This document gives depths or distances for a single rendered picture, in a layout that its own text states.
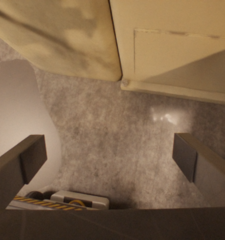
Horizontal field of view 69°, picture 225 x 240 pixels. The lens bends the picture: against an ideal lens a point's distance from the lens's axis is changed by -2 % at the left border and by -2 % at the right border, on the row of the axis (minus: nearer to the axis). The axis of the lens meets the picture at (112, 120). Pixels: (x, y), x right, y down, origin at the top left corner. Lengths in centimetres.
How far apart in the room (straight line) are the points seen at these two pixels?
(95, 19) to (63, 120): 60
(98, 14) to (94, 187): 76
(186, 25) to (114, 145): 62
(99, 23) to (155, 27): 16
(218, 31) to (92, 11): 33
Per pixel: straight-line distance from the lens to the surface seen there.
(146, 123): 89
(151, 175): 90
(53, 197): 87
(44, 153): 17
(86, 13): 54
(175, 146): 16
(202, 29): 54
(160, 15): 50
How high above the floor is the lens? 88
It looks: 78 degrees down
